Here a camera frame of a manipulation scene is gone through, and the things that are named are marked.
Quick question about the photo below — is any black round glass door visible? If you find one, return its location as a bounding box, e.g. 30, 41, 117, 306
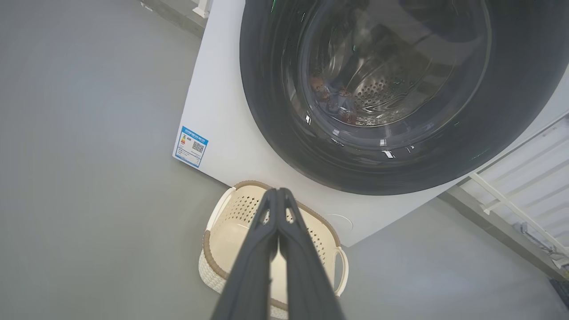
239, 0, 569, 196

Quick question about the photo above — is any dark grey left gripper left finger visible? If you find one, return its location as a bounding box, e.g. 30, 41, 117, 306
211, 188, 278, 320

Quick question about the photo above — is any round drain filter cover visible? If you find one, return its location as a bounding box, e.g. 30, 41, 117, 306
327, 214, 354, 232

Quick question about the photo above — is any white railing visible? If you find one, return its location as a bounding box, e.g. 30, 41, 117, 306
469, 113, 569, 258

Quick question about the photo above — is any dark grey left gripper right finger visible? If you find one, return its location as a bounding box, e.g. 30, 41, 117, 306
276, 188, 346, 320

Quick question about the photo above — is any white front-load washing machine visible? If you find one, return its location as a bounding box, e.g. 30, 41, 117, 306
172, 0, 569, 247

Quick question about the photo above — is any blue bear print garment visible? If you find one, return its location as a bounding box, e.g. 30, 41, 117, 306
309, 73, 358, 125

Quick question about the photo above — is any stainless steel drum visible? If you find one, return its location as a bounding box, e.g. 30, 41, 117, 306
311, 27, 445, 127

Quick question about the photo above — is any blue energy label sticker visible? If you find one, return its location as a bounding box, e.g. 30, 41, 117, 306
173, 126, 209, 168

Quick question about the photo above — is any cream perforated laundry basket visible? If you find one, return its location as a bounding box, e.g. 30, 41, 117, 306
198, 180, 349, 320

